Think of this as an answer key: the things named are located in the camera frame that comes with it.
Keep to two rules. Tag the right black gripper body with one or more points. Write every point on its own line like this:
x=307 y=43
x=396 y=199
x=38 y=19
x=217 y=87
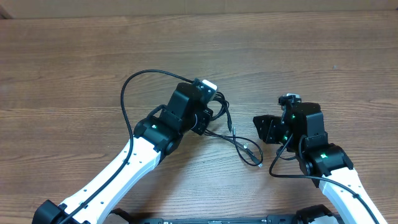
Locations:
x=272 y=130

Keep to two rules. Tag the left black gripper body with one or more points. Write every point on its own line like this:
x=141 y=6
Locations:
x=203 y=121

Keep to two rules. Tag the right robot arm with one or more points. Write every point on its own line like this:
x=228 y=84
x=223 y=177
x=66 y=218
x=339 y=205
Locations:
x=301 y=130

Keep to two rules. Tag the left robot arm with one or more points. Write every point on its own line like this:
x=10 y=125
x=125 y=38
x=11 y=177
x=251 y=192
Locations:
x=154 y=138

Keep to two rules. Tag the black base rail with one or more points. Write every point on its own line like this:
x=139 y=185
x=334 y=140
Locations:
x=270 y=219

